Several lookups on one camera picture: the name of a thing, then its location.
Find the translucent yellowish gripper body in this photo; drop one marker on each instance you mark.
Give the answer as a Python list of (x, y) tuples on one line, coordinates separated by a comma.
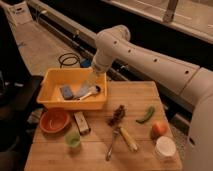
[(91, 80)]

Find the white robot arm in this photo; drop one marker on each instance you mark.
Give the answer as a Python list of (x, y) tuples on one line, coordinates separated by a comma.
[(191, 83)]

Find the red bowl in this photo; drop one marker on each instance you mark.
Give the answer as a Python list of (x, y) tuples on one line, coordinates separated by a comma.
[(54, 120)]

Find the blue object on floor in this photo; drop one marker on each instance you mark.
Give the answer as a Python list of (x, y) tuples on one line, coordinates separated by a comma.
[(86, 63)]

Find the blue sponge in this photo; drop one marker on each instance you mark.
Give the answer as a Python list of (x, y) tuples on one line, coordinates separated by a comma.
[(66, 92)]

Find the yellow plastic bin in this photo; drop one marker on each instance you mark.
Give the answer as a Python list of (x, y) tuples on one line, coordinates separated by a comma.
[(51, 97)]

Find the brown rectangular box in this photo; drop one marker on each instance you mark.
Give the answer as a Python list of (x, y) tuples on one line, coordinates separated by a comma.
[(81, 122)]

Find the green plastic cup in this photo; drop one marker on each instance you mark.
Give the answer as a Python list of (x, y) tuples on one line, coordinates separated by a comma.
[(72, 139)]

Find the green pepper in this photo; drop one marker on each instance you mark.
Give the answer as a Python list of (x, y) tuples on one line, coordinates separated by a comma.
[(147, 116)]

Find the black chair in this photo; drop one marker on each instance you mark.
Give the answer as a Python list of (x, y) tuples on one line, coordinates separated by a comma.
[(18, 92)]

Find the metal spoon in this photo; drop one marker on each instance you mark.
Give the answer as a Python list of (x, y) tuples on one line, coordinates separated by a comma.
[(109, 152)]

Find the orange tomato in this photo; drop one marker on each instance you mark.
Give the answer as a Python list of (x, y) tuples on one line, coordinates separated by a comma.
[(159, 128)]

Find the white paper bag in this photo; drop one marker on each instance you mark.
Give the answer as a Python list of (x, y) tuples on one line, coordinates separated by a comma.
[(19, 13)]

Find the white lidded container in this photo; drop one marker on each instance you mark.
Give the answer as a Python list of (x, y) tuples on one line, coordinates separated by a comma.
[(165, 148)]

